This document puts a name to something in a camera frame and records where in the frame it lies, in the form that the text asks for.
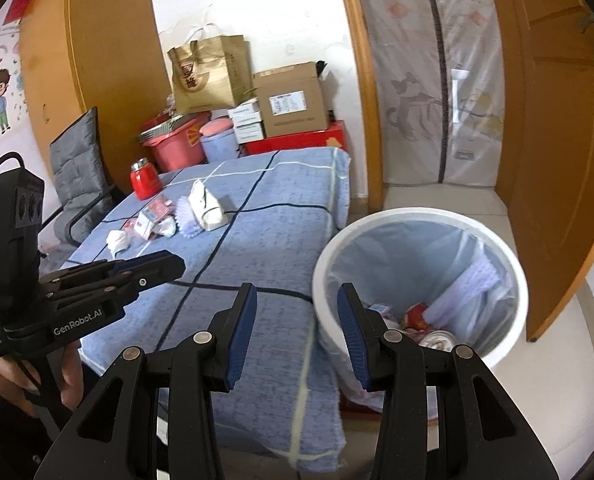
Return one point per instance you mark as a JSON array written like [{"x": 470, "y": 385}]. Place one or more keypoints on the translucent bin liner bag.
[{"x": 392, "y": 260}]

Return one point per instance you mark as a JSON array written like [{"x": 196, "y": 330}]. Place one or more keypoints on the red milk can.
[
  {"x": 413, "y": 316},
  {"x": 439, "y": 340}
]

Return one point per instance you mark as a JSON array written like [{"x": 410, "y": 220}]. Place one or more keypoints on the red thermos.
[{"x": 146, "y": 182}]

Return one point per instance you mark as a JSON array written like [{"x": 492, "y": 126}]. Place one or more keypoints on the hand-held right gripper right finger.
[{"x": 352, "y": 340}]

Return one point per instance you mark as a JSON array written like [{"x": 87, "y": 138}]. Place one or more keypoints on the red gift box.
[{"x": 297, "y": 141}]

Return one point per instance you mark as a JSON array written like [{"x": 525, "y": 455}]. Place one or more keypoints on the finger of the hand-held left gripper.
[
  {"x": 162, "y": 265},
  {"x": 87, "y": 287}
]

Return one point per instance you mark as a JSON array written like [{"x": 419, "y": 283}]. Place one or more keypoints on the white paper packet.
[{"x": 208, "y": 207}]

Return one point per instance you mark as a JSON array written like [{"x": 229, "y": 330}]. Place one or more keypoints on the red plastic tub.
[{"x": 177, "y": 152}]

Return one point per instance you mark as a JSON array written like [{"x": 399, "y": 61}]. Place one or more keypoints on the gold paper bag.
[{"x": 212, "y": 77}]

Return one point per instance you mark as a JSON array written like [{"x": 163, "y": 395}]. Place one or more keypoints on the cardboard box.
[{"x": 292, "y": 100}]

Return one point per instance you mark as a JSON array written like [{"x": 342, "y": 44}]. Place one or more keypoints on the person's left forearm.
[{"x": 2, "y": 435}]

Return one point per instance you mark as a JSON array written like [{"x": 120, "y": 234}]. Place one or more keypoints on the lavender bucket pink lid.
[{"x": 218, "y": 142}]

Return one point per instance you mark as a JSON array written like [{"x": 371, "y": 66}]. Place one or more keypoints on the purple white milk carton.
[{"x": 379, "y": 310}]

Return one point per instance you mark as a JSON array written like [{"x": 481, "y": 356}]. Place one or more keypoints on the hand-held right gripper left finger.
[{"x": 239, "y": 340}]

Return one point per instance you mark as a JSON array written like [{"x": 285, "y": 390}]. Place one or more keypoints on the wooden wardrobe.
[{"x": 92, "y": 50}]

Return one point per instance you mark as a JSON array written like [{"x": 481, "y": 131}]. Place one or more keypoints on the cat print screen curtain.
[{"x": 427, "y": 85}]

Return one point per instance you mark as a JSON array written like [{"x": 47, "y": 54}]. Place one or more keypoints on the red white drink carton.
[{"x": 147, "y": 224}]

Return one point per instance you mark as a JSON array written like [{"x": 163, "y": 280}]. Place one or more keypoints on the wooden door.
[{"x": 552, "y": 135}]

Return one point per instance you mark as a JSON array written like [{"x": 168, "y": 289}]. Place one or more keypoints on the person's left hand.
[{"x": 72, "y": 375}]

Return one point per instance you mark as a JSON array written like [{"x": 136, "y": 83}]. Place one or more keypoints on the white waste bin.
[{"x": 327, "y": 320}]

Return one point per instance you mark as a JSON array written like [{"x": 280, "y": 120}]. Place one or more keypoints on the striped tray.
[{"x": 164, "y": 127}]

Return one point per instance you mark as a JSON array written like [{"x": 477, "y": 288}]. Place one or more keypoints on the small white box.
[
  {"x": 244, "y": 108},
  {"x": 248, "y": 120},
  {"x": 250, "y": 134}
]

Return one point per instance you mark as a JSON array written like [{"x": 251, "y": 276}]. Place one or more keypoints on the white tissue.
[
  {"x": 117, "y": 242},
  {"x": 166, "y": 227}
]

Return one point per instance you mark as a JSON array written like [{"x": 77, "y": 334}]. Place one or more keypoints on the grey cushioned chair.
[{"x": 79, "y": 170}]

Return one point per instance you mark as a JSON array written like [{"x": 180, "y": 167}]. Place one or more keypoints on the blue checked tablecloth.
[{"x": 272, "y": 240}]

